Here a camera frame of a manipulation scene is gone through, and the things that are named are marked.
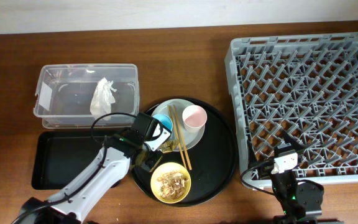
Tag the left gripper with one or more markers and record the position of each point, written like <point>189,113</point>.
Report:
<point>150,163</point>

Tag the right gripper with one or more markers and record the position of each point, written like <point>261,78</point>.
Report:
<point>289,140</point>

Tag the gold snack wrapper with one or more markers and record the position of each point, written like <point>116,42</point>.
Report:
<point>169,146</point>

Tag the yellow bowl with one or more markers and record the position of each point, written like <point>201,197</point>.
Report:
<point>168,167</point>

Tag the food scraps pile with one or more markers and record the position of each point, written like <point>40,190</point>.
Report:
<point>172,185</point>

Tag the wooden chopstick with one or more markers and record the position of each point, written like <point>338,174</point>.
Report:
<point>182,139</point>
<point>170,110</point>

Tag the blue cup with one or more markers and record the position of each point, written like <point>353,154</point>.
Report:
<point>165,120</point>

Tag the pink cup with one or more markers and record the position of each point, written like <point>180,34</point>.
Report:
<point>194,118</point>

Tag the white tissue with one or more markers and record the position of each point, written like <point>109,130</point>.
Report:
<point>102,98</point>

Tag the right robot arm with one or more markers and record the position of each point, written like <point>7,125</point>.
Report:
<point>300,200</point>

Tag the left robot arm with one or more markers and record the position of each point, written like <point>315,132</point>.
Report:
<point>74,202</point>

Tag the grey dishwasher rack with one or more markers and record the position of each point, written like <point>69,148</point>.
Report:
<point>306,85</point>

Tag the grey plate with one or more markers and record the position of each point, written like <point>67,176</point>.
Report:
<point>191,139</point>

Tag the round black tray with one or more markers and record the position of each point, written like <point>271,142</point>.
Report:
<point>213,158</point>

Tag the black rectangular tray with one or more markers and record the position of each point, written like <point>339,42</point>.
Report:
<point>60,157</point>

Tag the clear plastic bin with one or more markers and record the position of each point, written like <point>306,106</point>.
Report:
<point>73,86</point>

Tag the white label on bin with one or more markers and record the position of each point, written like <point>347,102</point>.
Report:
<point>45,96</point>

